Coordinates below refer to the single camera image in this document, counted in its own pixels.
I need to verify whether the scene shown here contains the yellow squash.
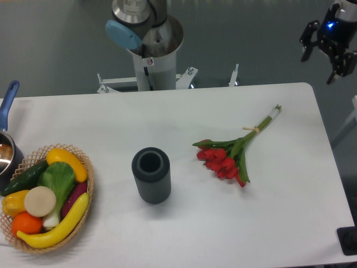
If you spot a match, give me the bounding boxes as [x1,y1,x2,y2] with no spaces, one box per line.
[46,147,88,183]

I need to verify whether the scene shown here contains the black clamp at table edge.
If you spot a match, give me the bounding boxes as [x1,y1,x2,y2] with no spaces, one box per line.
[336,226,356,256]

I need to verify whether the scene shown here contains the dark grey ribbed vase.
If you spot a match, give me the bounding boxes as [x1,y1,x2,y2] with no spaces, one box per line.
[132,147,171,204]

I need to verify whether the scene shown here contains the yellow banana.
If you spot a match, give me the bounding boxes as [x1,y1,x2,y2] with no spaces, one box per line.
[17,193,89,249]

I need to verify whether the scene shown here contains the woven wicker basket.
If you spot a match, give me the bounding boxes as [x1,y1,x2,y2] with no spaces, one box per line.
[1,144,94,254]

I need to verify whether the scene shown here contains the green lettuce leaf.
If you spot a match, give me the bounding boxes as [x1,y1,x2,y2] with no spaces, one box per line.
[37,162,75,230]

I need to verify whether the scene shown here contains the green cucumber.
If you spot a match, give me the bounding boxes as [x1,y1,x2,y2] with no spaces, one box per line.
[1,161,49,197]

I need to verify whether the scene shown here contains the blue handled steel saucepan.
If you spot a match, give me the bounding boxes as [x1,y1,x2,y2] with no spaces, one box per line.
[1,80,23,190]

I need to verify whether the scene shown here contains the white metal base frame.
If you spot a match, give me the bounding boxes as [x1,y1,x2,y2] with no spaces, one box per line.
[97,63,239,93]

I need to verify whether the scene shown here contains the round beige disc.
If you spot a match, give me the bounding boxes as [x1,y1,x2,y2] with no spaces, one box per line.
[24,186,56,217]

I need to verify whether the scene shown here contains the orange fruit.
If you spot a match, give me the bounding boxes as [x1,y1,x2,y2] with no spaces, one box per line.
[11,212,42,237]

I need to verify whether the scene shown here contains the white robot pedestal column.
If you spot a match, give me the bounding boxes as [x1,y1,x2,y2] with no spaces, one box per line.
[131,52,176,92]

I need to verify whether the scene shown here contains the white furniture leg at right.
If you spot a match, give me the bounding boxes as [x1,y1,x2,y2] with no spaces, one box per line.
[330,96,356,150]

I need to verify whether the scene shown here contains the yellow bell pepper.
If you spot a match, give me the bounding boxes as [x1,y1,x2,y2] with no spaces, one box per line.
[2,190,29,218]

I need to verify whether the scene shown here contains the purple eggplant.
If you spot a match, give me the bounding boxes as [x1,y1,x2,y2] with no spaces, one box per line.
[61,182,87,219]

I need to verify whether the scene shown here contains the red tulip bouquet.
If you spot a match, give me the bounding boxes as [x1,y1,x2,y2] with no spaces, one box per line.
[192,104,282,188]

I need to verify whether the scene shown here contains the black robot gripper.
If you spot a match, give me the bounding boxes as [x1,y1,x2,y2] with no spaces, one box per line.
[299,1,356,84]

